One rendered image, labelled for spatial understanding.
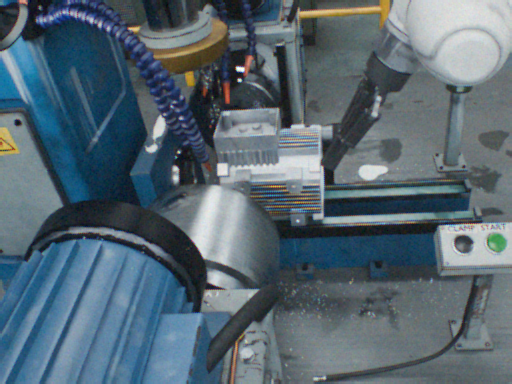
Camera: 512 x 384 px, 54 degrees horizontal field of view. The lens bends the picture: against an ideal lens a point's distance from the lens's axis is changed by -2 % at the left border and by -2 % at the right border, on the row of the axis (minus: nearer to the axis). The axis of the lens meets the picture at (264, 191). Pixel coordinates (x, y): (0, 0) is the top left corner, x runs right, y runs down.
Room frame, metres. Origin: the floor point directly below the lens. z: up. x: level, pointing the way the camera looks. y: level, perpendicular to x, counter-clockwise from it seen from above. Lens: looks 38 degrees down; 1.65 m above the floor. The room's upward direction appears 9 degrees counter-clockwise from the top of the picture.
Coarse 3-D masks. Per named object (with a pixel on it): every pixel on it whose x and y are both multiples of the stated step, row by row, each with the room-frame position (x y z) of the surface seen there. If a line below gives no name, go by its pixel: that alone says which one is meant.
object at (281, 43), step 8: (280, 40) 1.00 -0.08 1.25; (280, 48) 0.98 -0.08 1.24; (280, 56) 0.98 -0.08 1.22; (280, 64) 0.98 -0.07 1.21; (280, 72) 0.98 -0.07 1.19; (288, 72) 0.99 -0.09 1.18; (280, 80) 0.98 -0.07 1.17; (288, 80) 0.98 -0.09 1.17; (280, 88) 0.98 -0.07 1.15; (288, 88) 0.97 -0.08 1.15; (288, 96) 0.97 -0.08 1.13; (288, 104) 0.97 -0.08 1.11; (288, 112) 0.98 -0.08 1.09; (288, 120) 0.98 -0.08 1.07; (288, 128) 0.98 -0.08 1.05
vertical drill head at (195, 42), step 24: (144, 0) 0.86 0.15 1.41; (168, 0) 0.84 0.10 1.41; (192, 0) 0.87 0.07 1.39; (144, 24) 0.90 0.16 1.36; (168, 24) 0.84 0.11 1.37; (192, 24) 0.86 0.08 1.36; (216, 24) 0.91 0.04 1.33; (168, 48) 0.83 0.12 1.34; (192, 48) 0.81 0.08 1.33; (216, 48) 0.83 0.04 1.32; (168, 72) 0.80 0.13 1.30; (216, 72) 0.91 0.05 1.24
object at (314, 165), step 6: (312, 126) 0.90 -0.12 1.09; (318, 126) 0.90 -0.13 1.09; (312, 162) 0.78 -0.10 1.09; (318, 162) 0.78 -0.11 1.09; (222, 168) 0.81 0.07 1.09; (228, 168) 0.82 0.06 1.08; (312, 168) 0.77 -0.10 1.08; (318, 168) 0.77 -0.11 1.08; (222, 174) 0.80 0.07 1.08; (228, 174) 0.81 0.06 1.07; (318, 216) 0.77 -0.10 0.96
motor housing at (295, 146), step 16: (304, 128) 0.88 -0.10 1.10; (288, 144) 0.83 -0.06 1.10; (304, 144) 0.82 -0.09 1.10; (320, 144) 0.91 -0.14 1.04; (288, 160) 0.81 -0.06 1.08; (304, 160) 0.80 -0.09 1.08; (320, 160) 0.80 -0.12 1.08; (256, 176) 0.80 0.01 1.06; (272, 176) 0.79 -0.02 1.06; (304, 176) 0.78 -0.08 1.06; (320, 176) 0.78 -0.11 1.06; (256, 192) 0.78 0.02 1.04; (272, 192) 0.78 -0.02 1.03; (288, 192) 0.77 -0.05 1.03; (304, 192) 0.76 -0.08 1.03; (320, 192) 0.77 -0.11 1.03; (272, 208) 0.77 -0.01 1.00; (288, 208) 0.77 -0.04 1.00; (304, 208) 0.76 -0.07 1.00; (320, 208) 0.76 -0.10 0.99
